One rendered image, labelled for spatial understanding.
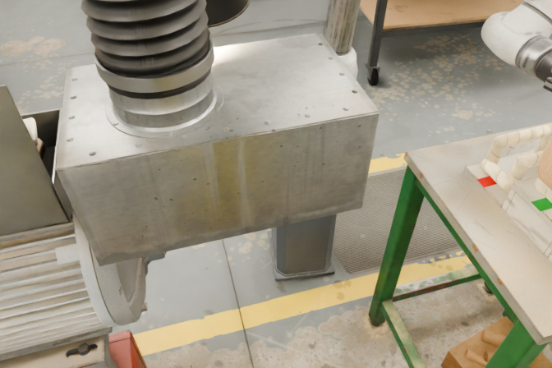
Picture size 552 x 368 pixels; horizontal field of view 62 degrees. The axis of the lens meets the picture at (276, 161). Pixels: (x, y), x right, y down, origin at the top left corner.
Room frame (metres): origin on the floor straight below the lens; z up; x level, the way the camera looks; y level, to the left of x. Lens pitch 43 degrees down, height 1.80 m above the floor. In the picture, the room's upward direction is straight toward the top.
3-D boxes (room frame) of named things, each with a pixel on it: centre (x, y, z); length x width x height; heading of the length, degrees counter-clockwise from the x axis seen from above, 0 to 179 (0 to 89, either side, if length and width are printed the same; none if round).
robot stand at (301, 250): (1.30, -0.11, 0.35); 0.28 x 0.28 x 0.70; 8
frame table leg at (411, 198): (0.95, -0.41, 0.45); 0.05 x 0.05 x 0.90; 15
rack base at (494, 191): (0.87, -0.67, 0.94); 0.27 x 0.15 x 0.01; 109
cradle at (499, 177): (0.85, -0.57, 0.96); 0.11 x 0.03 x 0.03; 19
